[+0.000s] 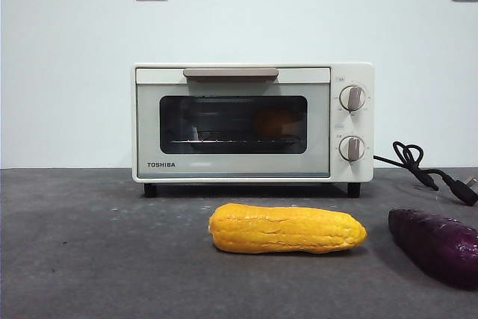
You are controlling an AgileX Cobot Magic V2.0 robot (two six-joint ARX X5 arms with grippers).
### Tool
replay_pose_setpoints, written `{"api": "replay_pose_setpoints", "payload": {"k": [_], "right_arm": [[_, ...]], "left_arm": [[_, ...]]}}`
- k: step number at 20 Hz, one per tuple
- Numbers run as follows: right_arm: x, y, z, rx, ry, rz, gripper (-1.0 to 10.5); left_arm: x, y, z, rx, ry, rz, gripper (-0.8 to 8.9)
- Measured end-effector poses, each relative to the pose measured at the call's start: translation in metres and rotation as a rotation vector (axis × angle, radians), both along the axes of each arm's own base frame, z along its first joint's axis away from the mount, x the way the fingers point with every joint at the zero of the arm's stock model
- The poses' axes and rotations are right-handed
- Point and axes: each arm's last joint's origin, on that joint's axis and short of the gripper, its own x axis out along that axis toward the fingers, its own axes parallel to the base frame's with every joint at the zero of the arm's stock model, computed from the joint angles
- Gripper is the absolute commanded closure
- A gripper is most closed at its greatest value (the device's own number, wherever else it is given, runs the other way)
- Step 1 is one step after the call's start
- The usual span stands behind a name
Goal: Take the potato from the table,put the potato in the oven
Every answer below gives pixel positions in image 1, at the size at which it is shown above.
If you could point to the brown potato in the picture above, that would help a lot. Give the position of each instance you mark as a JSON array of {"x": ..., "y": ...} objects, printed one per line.
[{"x": 269, "y": 121}]

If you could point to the smaller white oven knob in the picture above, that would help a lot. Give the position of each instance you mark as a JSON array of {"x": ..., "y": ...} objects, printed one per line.
[{"x": 352, "y": 148}]

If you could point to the larger white oven knob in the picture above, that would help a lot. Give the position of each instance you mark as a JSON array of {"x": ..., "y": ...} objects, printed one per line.
[{"x": 352, "y": 98}]

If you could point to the white Toshiba toaster oven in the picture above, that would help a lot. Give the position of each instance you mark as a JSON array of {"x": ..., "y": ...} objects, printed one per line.
[{"x": 351, "y": 72}]

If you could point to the yellow corn cob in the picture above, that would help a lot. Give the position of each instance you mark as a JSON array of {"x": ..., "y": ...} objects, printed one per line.
[{"x": 284, "y": 229}]

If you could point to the purple eggplant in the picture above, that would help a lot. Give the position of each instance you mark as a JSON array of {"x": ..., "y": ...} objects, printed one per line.
[{"x": 433, "y": 244}]

